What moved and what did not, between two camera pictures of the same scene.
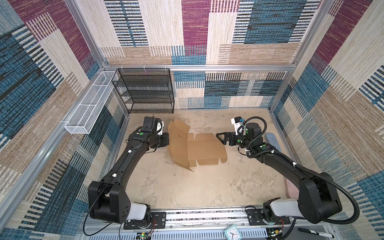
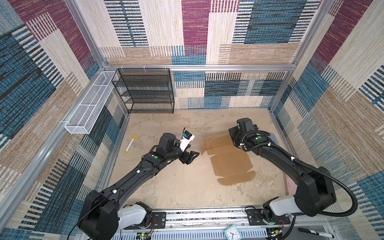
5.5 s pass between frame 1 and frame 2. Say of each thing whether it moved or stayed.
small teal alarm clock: stayed
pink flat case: stayed
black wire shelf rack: stayed
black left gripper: moved
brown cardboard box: moved
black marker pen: stayed
